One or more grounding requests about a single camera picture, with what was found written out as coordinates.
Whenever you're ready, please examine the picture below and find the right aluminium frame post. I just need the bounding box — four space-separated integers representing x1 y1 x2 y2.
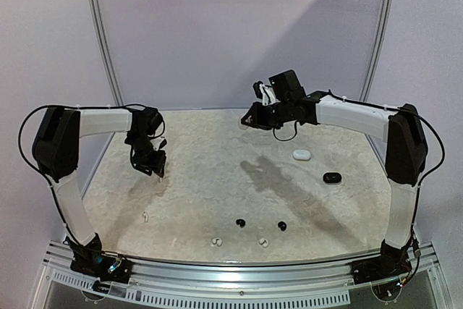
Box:
357 0 398 102

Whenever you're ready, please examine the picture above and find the black earbud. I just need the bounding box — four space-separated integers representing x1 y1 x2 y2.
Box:
278 221 287 232
236 219 246 228

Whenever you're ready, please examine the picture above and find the aluminium frame post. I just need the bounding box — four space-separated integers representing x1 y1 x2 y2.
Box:
357 0 398 102
88 0 124 106

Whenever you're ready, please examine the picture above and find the black earbud left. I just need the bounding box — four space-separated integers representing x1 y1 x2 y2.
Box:
236 219 246 228

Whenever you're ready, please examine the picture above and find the left aluminium frame post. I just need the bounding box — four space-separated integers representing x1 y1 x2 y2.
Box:
88 0 124 106

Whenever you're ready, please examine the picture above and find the black earbud right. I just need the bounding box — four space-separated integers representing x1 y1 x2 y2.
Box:
278 221 287 232

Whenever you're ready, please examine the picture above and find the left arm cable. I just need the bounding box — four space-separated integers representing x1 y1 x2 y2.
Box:
17 105 80 183

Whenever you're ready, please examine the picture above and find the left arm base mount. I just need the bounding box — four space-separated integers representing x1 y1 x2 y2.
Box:
66 235 133 284

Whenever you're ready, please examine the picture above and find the white earbud right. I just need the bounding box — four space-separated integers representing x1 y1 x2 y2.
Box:
258 238 269 248

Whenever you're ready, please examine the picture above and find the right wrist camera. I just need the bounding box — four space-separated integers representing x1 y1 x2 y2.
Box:
252 81 278 106

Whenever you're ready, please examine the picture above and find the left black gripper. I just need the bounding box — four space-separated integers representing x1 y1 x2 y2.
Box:
127 132 166 177

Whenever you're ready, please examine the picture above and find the black earbud charging case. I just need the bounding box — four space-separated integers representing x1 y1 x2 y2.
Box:
323 172 342 185

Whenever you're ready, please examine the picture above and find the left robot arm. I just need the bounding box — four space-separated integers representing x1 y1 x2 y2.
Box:
26 103 166 276

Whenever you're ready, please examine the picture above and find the white earbud left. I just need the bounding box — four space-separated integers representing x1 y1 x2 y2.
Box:
211 237 222 247

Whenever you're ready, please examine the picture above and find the white earbud charging case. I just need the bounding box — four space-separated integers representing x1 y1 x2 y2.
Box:
292 149 312 161

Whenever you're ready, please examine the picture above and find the aluminium front rail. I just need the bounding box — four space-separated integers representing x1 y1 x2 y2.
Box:
30 242 454 308

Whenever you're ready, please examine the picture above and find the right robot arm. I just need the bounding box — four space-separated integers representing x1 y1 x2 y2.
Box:
239 69 439 277

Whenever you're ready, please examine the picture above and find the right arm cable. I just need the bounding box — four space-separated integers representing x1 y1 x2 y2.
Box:
327 90 446 187

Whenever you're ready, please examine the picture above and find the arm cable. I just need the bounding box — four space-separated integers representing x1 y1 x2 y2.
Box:
17 105 80 183
327 90 446 187

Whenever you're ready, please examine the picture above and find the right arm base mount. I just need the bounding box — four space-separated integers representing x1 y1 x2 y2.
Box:
350 238 421 284

